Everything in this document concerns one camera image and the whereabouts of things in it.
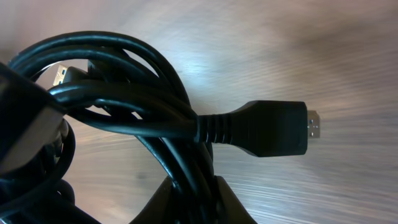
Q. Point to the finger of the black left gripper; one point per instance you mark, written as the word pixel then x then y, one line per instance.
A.
pixel 30 117

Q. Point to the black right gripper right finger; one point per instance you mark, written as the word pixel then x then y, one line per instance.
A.
pixel 230 209

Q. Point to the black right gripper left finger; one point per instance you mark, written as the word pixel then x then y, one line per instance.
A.
pixel 157 209

